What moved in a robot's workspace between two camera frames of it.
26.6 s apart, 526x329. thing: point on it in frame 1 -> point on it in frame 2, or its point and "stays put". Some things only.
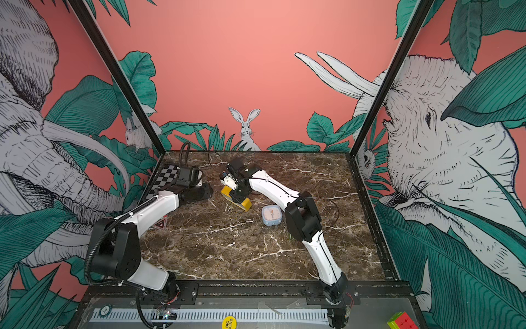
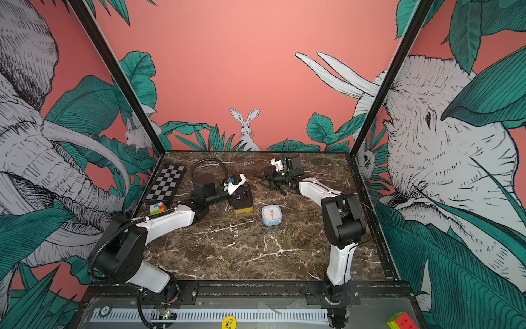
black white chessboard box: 168,175 stays put
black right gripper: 236,197 -> 273,181
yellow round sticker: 229,322 stays put
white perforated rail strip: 246,315 stays put
